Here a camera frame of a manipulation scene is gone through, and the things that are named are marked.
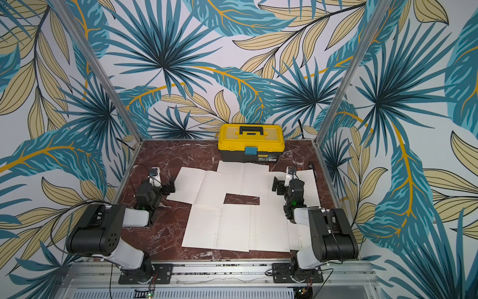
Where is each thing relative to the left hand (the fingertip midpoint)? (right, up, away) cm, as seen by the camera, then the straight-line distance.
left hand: (164, 177), depth 92 cm
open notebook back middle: (+42, -2, +10) cm, 43 cm away
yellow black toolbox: (+44, +18, +5) cm, 47 cm away
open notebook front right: (+64, -26, -9) cm, 70 cm away
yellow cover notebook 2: (+32, -23, -5) cm, 40 cm away
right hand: (+61, 0, +1) cm, 61 cm away
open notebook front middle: (+51, -23, -6) cm, 56 cm away
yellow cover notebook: (+14, -6, +8) cm, 17 cm away
